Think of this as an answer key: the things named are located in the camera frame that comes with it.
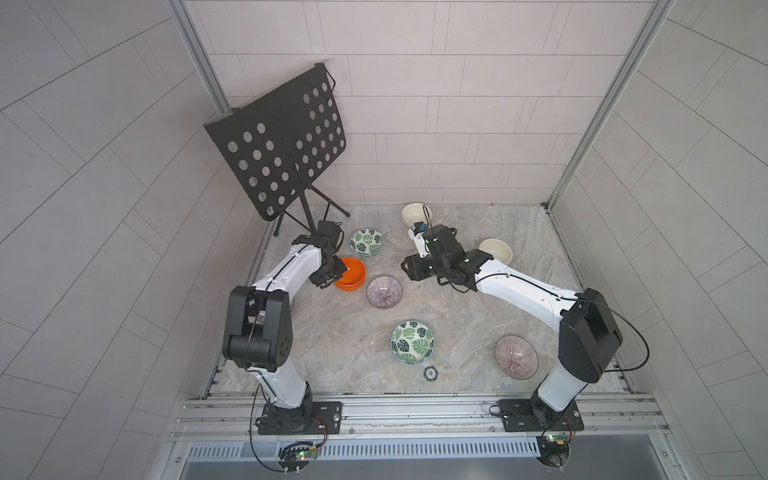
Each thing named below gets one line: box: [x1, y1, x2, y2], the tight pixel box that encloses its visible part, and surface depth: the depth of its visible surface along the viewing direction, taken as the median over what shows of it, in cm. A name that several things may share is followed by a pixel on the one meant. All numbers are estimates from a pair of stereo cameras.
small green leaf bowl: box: [349, 228, 385, 257], surface depth 105 cm
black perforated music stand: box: [204, 62, 350, 236], surface depth 70 cm
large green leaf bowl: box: [390, 320, 435, 366], surface depth 83 cm
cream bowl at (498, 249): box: [478, 238, 513, 265], surface depth 101 cm
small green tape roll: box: [423, 366, 439, 381], surface depth 80 cm
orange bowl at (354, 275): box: [334, 257, 367, 290], surface depth 91 cm
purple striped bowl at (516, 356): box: [494, 335, 539, 380], surface depth 80 cm
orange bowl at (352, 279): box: [334, 266, 367, 291], surface depth 91 cm
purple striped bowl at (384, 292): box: [366, 275, 403, 310], surface depth 93 cm
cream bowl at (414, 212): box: [401, 202, 433, 226], surface depth 114 cm
